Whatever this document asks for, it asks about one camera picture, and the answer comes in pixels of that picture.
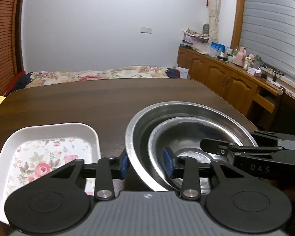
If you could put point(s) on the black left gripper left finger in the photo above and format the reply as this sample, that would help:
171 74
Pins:
109 169

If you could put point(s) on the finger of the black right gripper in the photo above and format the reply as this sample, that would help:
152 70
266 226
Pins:
223 148
271 139

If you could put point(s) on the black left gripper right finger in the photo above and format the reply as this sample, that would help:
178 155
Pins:
185 168

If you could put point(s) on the large steel bowl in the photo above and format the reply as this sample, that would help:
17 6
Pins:
145 121

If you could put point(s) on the medium steel bowl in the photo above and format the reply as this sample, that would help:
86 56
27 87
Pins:
183 136

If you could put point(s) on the large floral white plate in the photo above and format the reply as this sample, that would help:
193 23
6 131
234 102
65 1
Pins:
33 152

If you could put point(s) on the wooden sideboard cabinet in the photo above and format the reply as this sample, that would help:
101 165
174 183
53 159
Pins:
267 106

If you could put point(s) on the pink bottle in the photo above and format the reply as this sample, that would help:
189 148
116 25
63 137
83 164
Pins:
240 57

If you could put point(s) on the white paper box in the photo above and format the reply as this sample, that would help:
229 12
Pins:
184 72

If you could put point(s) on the blue box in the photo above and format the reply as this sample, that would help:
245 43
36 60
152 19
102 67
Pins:
218 46

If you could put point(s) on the floral bed blanket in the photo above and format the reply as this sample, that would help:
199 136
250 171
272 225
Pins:
44 78

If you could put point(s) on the stack of folded cloths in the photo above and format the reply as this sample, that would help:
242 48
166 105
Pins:
193 37

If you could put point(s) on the cream curtain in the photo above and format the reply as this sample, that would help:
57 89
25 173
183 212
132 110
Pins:
214 7

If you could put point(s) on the wooden louvered wardrobe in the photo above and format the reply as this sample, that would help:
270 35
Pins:
11 61

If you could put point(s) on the white wall switch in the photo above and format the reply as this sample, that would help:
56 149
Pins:
145 30

